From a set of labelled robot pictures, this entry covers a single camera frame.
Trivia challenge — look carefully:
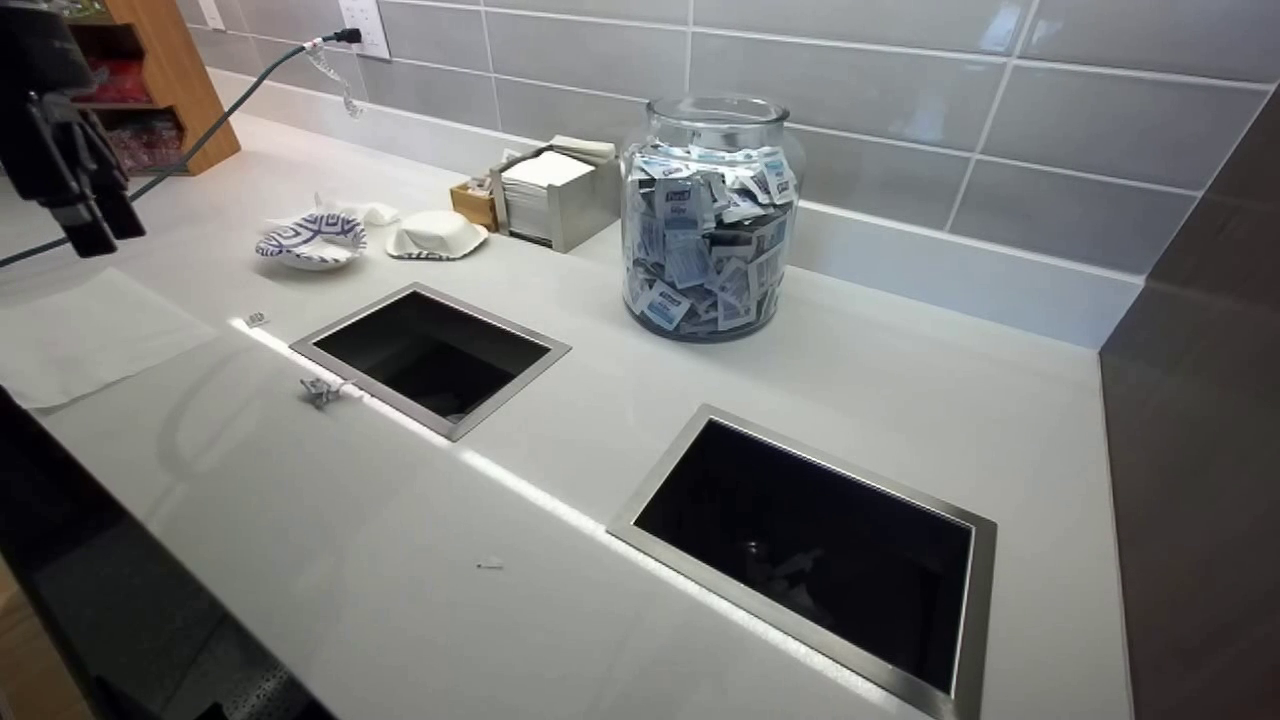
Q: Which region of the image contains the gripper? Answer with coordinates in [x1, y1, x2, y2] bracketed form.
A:
[0, 3, 147, 259]

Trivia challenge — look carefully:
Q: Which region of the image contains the white sheet of paper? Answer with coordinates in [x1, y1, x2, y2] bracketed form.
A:
[0, 264, 218, 412]

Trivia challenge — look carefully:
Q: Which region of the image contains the crumpled white paper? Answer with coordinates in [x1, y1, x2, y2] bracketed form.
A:
[313, 192, 402, 228]

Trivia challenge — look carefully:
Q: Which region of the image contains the small steel-framed bin opening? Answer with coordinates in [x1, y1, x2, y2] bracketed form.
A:
[289, 282, 573, 443]

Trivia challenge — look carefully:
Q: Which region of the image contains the large steel-framed bin opening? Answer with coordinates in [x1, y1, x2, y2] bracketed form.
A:
[606, 403, 999, 720]

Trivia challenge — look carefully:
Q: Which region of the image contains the row of pink packets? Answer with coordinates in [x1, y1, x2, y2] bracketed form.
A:
[106, 112, 188, 173]

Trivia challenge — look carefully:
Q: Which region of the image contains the row of red packets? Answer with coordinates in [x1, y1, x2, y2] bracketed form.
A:
[82, 55, 154, 105]

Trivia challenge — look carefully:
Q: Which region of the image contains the wooden shelf organizer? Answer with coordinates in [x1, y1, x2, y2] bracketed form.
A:
[62, 0, 242, 178]

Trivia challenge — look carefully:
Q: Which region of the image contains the blue patterned paper bowl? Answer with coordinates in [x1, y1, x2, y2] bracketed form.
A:
[254, 211, 369, 273]

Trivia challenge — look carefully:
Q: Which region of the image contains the clear plastic wrapper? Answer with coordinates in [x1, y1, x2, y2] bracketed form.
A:
[304, 44, 364, 120]

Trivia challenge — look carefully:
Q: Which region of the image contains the small crumpled wrapper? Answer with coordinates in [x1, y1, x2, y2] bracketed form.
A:
[299, 376, 358, 410]

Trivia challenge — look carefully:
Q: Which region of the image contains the upturned white paper bowl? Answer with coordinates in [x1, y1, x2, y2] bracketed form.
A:
[385, 209, 490, 262]

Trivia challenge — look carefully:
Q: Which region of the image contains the small wooden box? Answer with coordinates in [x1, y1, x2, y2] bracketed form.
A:
[449, 177, 500, 234]

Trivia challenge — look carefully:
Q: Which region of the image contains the stack of white napkins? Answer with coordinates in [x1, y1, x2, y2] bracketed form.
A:
[499, 135, 618, 244]

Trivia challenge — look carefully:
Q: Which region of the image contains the steel napkin dispenser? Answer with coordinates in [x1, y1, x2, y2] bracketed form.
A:
[488, 138, 623, 254]

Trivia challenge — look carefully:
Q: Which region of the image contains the heap of sachets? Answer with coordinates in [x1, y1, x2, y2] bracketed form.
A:
[626, 146, 799, 333]

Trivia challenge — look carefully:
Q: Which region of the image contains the glass jar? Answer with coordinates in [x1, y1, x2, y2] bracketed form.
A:
[619, 95, 807, 345]

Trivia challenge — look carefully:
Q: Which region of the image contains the dark green cable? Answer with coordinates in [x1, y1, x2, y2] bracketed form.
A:
[0, 27, 364, 270]

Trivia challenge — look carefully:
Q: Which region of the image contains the white wall socket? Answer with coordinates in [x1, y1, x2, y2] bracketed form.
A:
[337, 0, 392, 60]

